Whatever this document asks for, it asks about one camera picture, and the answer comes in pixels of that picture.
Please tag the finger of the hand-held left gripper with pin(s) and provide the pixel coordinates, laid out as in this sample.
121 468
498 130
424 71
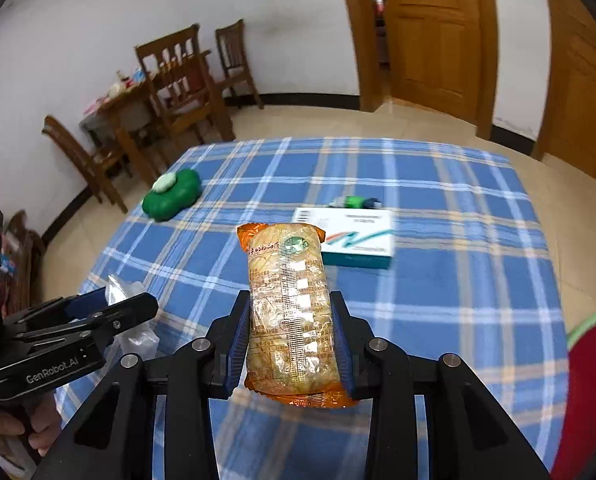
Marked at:
87 302
122 310

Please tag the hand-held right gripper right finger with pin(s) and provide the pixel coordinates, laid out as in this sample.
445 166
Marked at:
341 355

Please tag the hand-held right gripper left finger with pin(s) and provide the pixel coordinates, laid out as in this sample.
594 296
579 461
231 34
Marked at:
239 355

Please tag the clear plastic bag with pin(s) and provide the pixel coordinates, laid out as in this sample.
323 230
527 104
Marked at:
137 340

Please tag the orange snack packet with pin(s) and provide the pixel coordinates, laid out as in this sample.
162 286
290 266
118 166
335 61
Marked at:
288 310

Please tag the green and red trash bin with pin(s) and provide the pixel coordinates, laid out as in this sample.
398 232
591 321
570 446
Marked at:
593 385

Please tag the person's left hand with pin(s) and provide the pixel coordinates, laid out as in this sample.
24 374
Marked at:
45 435

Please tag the dark wooden chair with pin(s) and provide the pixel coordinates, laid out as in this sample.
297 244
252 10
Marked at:
25 255

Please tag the blue plaid tablecloth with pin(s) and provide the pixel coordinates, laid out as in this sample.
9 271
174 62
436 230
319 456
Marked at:
428 310

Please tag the teal and white box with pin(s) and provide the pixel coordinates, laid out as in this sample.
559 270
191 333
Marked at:
363 240

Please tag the green cloud-shaped container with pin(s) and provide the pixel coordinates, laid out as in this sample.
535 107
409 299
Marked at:
170 197

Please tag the curved-back wooden chair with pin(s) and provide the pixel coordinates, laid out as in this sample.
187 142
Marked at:
77 155

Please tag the small green toy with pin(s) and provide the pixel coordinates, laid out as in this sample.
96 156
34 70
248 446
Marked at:
355 203

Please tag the pink packet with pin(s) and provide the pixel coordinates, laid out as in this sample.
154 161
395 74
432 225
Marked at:
92 107

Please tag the wooden dining table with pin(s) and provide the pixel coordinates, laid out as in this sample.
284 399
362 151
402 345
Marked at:
127 110

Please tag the cream bag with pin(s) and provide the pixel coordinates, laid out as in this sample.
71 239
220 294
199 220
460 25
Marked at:
117 89

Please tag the blue and white packet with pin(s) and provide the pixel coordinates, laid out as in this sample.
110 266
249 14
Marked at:
139 75

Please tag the narrow wooden chair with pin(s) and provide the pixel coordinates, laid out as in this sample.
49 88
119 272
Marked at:
235 55

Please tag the open wooden door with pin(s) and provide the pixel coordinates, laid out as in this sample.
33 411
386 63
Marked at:
428 35

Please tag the closed wooden door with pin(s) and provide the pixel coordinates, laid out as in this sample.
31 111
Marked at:
590 110

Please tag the wooden door frame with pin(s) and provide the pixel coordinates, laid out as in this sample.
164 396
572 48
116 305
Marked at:
488 60
545 85

